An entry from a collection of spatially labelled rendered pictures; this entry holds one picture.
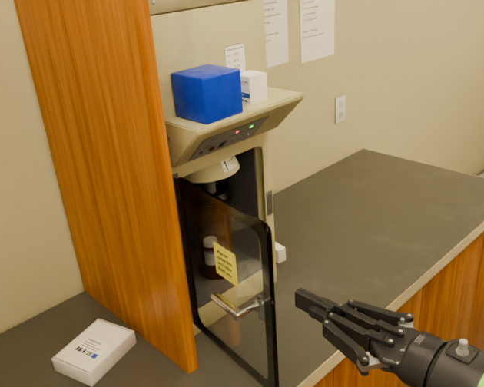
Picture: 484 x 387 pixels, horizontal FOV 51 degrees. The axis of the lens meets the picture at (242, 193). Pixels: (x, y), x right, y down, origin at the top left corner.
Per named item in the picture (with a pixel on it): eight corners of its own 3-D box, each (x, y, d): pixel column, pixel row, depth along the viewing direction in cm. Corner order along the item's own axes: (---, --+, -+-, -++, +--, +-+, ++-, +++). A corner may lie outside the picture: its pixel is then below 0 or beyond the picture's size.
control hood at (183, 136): (165, 166, 108) (159, 120, 104) (270, 125, 128) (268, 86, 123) (200, 179, 100) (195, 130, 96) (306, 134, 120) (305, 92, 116)
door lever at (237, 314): (231, 291, 104) (230, 280, 103) (260, 313, 97) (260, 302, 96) (209, 302, 101) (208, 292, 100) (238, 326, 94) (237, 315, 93)
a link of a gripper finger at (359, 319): (401, 335, 69) (406, 330, 70) (335, 302, 77) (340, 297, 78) (399, 357, 71) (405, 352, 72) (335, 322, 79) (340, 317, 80)
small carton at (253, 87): (235, 101, 113) (233, 74, 110) (252, 96, 116) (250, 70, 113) (250, 105, 109) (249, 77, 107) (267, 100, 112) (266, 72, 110)
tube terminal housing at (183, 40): (134, 299, 145) (79, 13, 112) (220, 251, 165) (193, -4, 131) (190, 339, 128) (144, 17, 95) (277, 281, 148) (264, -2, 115)
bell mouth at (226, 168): (156, 171, 130) (153, 151, 128) (208, 150, 141) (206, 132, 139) (200, 190, 118) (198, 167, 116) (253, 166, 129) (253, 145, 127)
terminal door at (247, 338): (197, 323, 126) (177, 174, 108) (278, 397, 103) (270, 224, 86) (193, 325, 125) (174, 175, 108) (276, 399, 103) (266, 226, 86)
